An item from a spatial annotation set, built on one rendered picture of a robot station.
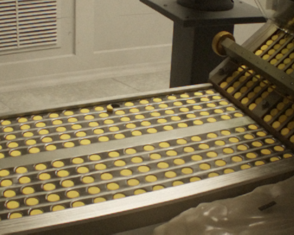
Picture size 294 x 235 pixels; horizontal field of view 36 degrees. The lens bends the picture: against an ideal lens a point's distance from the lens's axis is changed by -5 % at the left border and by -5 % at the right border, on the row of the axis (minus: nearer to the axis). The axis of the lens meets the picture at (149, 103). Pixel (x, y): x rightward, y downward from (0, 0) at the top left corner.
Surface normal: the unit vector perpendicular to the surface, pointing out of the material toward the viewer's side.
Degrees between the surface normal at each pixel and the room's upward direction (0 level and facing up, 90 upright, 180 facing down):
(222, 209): 24
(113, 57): 90
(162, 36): 90
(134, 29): 90
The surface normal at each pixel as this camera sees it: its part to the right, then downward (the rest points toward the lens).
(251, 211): 0.00, -0.58
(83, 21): 0.40, 0.42
